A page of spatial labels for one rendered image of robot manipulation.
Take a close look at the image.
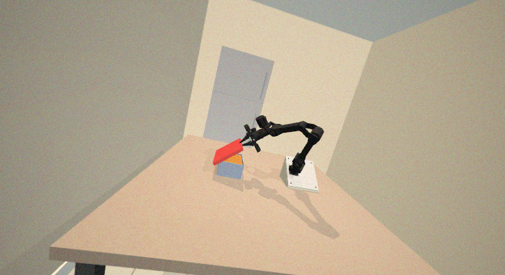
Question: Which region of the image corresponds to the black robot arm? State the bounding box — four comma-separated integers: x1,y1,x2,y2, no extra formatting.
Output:
255,115,324,176

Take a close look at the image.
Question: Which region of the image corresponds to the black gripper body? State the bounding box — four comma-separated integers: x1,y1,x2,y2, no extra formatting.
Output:
244,125,264,152

